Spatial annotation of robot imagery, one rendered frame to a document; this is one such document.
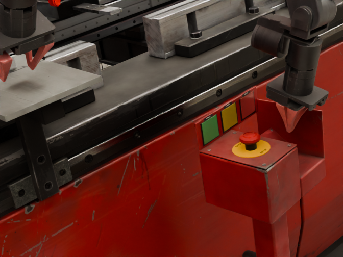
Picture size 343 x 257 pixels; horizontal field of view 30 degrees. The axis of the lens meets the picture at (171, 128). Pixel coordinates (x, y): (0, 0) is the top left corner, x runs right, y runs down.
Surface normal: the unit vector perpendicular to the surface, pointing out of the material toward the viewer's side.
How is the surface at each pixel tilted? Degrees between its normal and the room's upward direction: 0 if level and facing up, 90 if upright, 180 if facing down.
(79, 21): 90
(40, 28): 29
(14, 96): 0
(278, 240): 90
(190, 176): 90
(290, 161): 90
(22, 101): 0
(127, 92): 0
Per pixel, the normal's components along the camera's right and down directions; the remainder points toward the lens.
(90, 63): 0.66, 0.22
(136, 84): -0.15, -0.90
